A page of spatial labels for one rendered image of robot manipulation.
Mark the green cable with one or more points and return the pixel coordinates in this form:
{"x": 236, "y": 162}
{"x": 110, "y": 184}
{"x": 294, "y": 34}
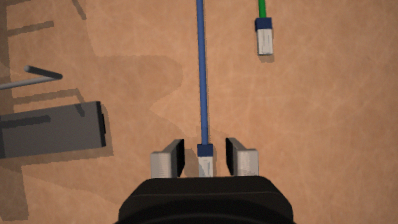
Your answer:
{"x": 262, "y": 10}

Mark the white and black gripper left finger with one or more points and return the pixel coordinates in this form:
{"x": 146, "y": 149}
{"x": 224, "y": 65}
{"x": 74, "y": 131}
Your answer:
{"x": 170, "y": 162}

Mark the white and navy cable plug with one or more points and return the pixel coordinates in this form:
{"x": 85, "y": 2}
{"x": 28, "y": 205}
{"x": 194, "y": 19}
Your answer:
{"x": 263, "y": 31}

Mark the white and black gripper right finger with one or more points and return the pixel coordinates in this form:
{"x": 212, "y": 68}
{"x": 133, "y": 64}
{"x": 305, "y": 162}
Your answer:
{"x": 240, "y": 160}

